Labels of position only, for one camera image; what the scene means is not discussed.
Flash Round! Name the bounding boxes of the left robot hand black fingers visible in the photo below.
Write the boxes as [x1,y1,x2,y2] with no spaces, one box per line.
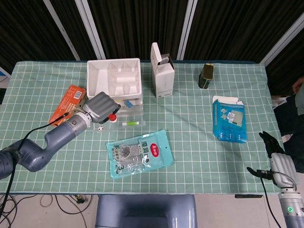
[82,92,122,124]

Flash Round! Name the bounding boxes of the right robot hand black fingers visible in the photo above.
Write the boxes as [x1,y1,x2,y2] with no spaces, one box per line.
[246,131,299,189]

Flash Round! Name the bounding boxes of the clear plastic box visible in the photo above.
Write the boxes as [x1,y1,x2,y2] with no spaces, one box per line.
[91,104,146,134]

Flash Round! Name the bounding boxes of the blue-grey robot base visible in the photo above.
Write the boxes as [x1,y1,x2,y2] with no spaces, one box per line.
[95,194,198,228]

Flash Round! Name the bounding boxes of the white plastic drawer organizer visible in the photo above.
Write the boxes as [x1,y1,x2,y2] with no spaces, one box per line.
[86,58,144,117]

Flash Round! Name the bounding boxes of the orange snack carton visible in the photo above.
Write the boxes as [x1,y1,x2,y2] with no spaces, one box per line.
[48,85,87,128]

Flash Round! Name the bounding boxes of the person in dark clothes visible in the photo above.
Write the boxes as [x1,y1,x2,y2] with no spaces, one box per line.
[273,80,304,173]

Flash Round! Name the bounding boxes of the tall white carton box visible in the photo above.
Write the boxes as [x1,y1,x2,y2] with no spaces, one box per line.
[151,42,176,99]

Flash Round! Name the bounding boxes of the blue cardboard box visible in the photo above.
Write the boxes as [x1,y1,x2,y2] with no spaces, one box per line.
[212,95,248,144]

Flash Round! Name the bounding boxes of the teal cleaning cloth package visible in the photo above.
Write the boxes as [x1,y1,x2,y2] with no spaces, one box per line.
[105,130,174,180]

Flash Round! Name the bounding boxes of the green checkered tablecloth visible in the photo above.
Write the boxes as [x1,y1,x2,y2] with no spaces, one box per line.
[0,60,285,196]

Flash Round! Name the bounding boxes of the dark green tin can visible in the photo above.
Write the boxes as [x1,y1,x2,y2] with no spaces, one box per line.
[198,63,215,90]

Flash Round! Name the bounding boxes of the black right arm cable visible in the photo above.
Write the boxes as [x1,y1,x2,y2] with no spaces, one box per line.
[260,169,298,228]

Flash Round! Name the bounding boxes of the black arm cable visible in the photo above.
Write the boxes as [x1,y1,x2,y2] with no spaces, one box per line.
[260,169,298,228]
[0,110,72,214]

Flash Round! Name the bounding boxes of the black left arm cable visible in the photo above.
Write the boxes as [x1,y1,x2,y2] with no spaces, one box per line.
[0,110,72,214]

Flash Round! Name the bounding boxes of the white frame post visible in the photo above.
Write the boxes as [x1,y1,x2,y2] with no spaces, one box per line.
[259,14,304,67]
[75,0,106,60]
[176,0,198,61]
[43,0,81,61]

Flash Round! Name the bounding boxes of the floor cables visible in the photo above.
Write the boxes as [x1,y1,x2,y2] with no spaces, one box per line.
[0,193,96,228]

